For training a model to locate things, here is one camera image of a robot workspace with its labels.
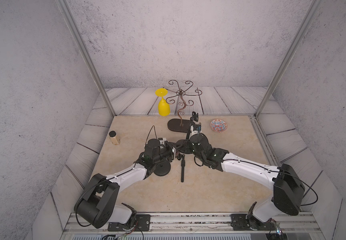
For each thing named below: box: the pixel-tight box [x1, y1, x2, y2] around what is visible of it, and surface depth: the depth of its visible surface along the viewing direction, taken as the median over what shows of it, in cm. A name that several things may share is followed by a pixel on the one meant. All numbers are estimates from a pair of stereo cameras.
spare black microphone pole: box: [181, 154, 186, 183], surface depth 93 cm
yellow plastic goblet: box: [155, 88, 170, 117], surface depth 96 cm
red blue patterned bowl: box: [210, 118, 228, 133], surface depth 113 cm
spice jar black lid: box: [109, 130, 117, 137], surface depth 101 cm
